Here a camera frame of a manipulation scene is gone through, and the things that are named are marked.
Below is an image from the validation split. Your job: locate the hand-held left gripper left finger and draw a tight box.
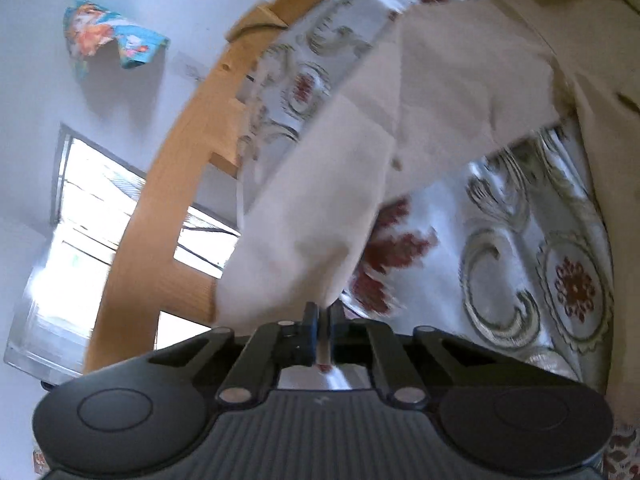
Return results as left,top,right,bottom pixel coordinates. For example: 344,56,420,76
149,302,319,407

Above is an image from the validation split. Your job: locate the beige garment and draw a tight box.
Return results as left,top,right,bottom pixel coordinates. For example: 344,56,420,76
212,0,640,333

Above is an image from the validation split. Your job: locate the patterned bed sheet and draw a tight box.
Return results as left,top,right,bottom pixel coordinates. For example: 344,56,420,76
235,0,640,480

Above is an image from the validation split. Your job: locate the window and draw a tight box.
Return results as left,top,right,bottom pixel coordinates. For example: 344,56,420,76
4,122,242,387

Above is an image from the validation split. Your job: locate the wooden bed frame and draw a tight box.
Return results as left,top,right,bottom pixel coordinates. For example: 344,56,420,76
82,0,388,376

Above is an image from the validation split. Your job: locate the colourful wall poster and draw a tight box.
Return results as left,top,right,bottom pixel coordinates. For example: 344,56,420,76
62,0,171,80

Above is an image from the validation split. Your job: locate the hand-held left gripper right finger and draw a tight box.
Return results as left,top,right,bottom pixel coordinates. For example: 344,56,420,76
320,299,502,409

